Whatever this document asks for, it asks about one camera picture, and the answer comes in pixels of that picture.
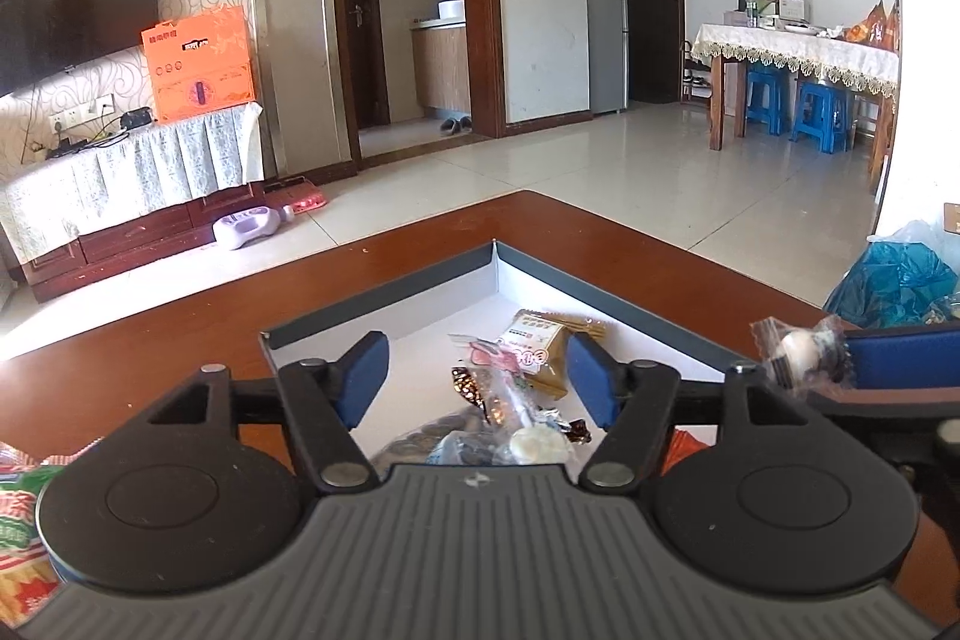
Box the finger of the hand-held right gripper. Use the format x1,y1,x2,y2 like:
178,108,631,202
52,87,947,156
814,385,960,461
838,319,960,390

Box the orange snack bags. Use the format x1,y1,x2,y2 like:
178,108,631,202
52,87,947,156
844,0,899,49

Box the wooden chair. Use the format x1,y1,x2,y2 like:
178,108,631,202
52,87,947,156
679,38,713,103

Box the pink clear snack packet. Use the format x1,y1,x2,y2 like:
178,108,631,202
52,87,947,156
448,332,526,378

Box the dark wooden door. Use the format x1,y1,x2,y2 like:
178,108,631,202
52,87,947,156
337,0,391,129
609,0,685,105

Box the wooden kitchen counter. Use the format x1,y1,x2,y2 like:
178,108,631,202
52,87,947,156
409,16,473,112

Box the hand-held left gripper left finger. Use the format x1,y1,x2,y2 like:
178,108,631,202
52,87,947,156
146,329,392,489

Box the white purple bottle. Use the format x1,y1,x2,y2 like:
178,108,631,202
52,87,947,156
212,203,296,253

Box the dark brown wrapped candy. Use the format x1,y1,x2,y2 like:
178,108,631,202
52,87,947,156
450,366,496,416

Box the orange gift box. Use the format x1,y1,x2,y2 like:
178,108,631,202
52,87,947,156
141,5,257,124

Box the clear plastic snack packet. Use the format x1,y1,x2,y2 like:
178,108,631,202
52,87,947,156
480,370,548,446

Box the blue plastic stool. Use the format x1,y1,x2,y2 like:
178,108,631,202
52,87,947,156
789,79,856,154
742,66,788,137

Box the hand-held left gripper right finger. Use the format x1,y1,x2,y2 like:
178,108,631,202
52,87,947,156
565,332,818,489

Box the dark wooden television cabinet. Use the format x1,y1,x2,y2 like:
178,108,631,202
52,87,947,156
0,179,290,304

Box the white round wrapped candy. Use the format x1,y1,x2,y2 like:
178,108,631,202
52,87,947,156
495,424,575,467

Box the green yellow snack bag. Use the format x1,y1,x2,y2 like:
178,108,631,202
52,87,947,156
0,437,106,633

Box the small orange snack packet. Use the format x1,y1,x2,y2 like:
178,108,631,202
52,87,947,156
660,428,710,472

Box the cream lace tablecloth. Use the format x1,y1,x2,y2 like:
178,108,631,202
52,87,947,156
690,20,899,100

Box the white lace cabinet cloth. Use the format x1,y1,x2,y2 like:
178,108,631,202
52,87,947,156
0,101,265,245

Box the silver refrigerator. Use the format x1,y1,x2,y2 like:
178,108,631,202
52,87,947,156
583,0,629,116

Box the small beige snack packet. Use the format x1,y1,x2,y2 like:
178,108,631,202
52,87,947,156
495,308,608,401

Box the grey snack packet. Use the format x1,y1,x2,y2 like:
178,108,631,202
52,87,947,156
371,411,511,468

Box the dark box with white inside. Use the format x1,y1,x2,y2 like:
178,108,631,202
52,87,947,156
257,239,773,468

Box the blue plastic bag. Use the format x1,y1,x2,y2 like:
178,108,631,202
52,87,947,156
821,220,960,330

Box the wooden dining table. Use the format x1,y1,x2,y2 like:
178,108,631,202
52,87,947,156
705,51,897,191

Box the black wall television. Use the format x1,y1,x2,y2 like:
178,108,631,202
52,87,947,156
0,0,160,100

